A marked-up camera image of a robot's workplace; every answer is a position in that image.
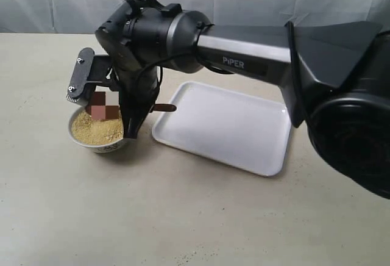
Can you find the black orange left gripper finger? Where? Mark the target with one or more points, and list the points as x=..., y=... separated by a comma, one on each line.
x=134, y=110

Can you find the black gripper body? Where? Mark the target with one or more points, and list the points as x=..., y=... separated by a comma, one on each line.
x=138, y=90

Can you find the brown wooden spoon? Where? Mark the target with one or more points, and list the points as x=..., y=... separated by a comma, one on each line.
x=164, y=108

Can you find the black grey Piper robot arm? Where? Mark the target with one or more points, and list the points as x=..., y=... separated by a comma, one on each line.
x=334, y=78

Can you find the white patterned ceramic bowl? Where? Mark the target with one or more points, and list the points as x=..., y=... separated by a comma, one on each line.
x=99, y=149

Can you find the white rectangular plastic tray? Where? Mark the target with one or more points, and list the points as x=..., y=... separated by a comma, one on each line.
x=243, y=131

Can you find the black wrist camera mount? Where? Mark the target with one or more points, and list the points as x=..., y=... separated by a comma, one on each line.
x=90, y=71

